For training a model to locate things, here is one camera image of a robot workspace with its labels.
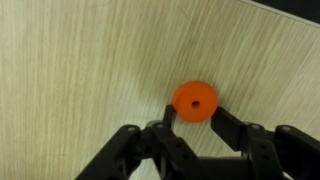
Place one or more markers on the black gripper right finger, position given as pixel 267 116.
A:
pixel 293 153

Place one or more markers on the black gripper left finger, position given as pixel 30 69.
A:
pixel 133 156

